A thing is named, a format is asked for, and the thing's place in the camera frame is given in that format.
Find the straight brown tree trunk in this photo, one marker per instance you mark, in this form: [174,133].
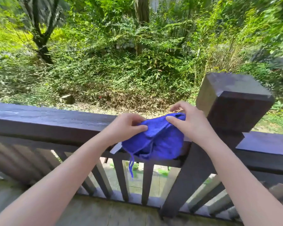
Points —
[141,9]

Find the green shrub thicket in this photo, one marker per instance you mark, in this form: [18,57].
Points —
[132,68]

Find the forked dark tree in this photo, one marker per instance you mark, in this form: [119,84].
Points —
[41,44]

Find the dark wooden railing post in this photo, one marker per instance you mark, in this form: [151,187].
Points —
[235,108]

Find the dark wooden railing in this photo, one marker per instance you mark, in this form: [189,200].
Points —
[37,122]

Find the person's left hand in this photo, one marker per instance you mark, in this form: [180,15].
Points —
[120,129]

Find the person's right hand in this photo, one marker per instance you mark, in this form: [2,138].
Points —
[195,124]

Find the blue cleaning cloth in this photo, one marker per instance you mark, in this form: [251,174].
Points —
[160,143]

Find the person's left forearm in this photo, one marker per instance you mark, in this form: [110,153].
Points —
[49,185]

